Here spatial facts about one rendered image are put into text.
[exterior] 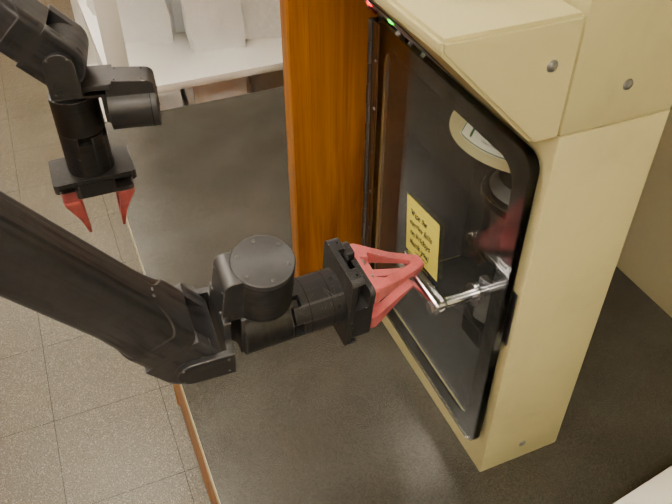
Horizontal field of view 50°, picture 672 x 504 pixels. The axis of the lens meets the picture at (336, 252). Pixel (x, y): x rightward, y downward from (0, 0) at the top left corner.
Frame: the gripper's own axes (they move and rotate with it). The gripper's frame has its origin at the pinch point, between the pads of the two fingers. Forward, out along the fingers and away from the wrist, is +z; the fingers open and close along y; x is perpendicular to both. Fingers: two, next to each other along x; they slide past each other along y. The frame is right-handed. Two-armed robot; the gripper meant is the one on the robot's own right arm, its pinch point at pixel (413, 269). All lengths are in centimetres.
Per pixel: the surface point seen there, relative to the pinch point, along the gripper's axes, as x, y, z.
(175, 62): 110, -43, 2
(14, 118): 262, -156, -41
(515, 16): -5.3, 32.0, -0.2
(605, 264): -10.8, 6.1, 14.3
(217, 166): 61, -34, -3
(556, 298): -11.0, 3.4, 9.3
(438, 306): -6.2, 1.4, -0.9
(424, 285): -3.2, 1.2, -0.7
